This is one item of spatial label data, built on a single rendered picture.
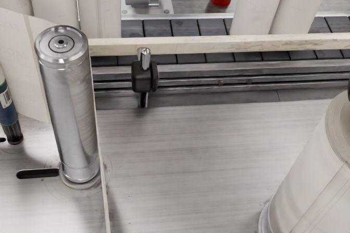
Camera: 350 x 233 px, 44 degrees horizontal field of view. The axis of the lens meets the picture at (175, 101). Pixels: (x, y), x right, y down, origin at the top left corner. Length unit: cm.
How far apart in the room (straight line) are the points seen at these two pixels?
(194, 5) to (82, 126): 41
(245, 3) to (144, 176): 25
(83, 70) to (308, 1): 33
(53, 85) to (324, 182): 20
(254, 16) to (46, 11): 25
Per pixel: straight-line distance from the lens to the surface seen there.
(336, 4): 82
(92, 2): 52
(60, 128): 38
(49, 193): 47
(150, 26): 61
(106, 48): 54
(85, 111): 36
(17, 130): 48
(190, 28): 62
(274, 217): 41
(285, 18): 59
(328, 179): 32
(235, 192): 47
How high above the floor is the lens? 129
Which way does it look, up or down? 52 degrees down
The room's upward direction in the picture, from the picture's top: 8 degrees clockwise
